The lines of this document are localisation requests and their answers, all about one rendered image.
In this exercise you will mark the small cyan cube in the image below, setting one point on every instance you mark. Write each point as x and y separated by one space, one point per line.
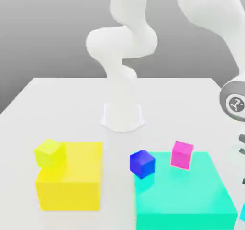
243 212

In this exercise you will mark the large turquoise box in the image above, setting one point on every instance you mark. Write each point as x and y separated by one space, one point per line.
183 195

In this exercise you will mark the large yellow box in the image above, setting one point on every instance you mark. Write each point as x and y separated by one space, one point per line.
76 184

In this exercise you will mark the small pink cube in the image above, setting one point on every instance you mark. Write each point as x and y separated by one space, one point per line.
181 156

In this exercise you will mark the small blue cube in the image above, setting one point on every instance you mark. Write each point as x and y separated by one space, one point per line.
142 164

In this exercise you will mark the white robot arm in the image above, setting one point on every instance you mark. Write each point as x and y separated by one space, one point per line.
122 42

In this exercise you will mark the small yellow cube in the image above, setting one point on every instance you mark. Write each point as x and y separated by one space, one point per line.
50 153

